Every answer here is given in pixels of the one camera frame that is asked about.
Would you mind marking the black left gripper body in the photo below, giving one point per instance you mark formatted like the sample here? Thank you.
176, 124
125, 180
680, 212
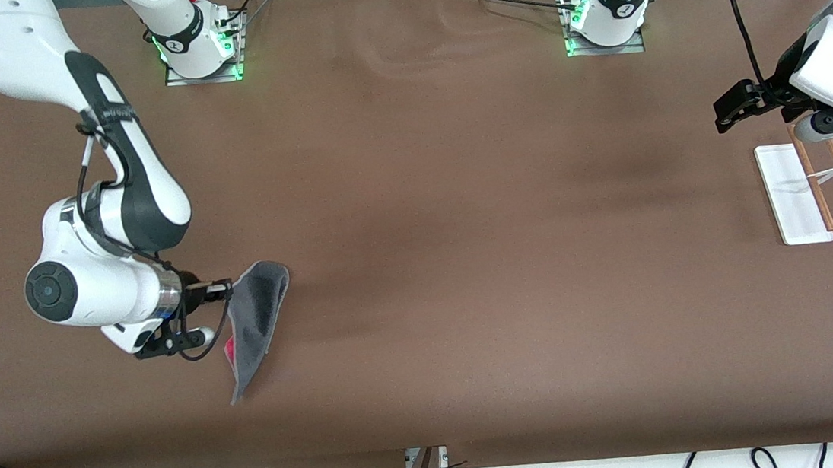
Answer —
775, 91

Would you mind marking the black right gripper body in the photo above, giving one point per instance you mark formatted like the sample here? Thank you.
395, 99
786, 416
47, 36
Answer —
191, 287

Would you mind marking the grey and pink towel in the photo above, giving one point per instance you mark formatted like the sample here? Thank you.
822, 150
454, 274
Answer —
263, 302

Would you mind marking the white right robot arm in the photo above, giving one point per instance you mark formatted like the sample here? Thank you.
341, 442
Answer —
8, 44

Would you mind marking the white base wooden towel rack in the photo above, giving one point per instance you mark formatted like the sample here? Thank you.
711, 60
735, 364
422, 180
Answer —
791, 190

